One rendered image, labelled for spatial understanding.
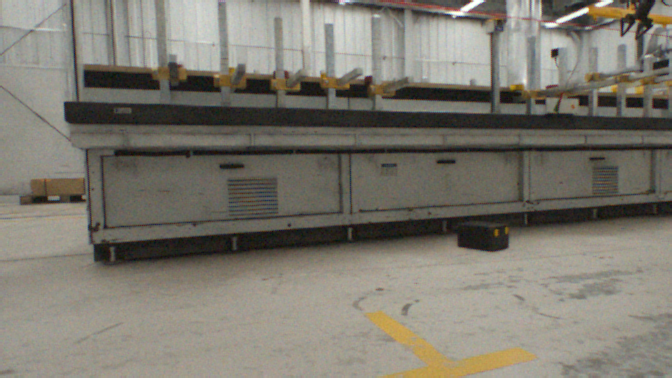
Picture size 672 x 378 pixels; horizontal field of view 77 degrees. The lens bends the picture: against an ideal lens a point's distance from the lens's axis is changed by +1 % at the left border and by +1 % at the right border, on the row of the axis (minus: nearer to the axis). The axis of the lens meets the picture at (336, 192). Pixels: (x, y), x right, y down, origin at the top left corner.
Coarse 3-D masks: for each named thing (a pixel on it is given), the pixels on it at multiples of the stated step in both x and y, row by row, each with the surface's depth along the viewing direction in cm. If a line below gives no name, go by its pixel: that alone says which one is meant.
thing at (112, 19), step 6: (108, 0) 263; (114, 0) 266; (108, 6) 263; (114, 6) 265; (108, 12) 263; (114, 12) 265; (108, 18) 263; (114, 18) 265; (108, 24) 264; (114, 24) 265; (114, 30) 265; (114, 36) 265; (114, 42) 265; (114, 48) 266; (114, 54) 266; (114, 60) 266
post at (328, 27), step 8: (328, 24) 200; (328, 32) 200; (328, 40) 200; (328, 48) 200; (328, 56) 201; (328, 64) 201; (328, 72) 201; (328, 88) 201; (328, 96) 202; (328, 104) 202
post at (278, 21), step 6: (276, 18) 191; (282, 18) 192; (276, 24) 191; (282, 24) 192; (276, 30) 192; (282, 30) 192; (276, 36) 192; (282, 36) 193; (276, 42) 192; (282, 42) 193; (276, 48) 192; (282, 48) 193; (276, 54) 192; (282, 54) 193; (276, 60) 193; (282, 60) 193; (276, 66) 193; (282, 66) 193; (276, 72) 193; (282, 72) 193; (282, 78) 193; (282, 90) 194; (282, 96) 194; (282, 102) 194
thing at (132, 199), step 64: (128, 192) 196; (192, 192) 206; (256, 192) 216; (320, 192) 228; (384, 192) 242; (448, 192) 257; (512, 192) 274; (576, 192) 294; (640, 192) 316; (128, 256) 196
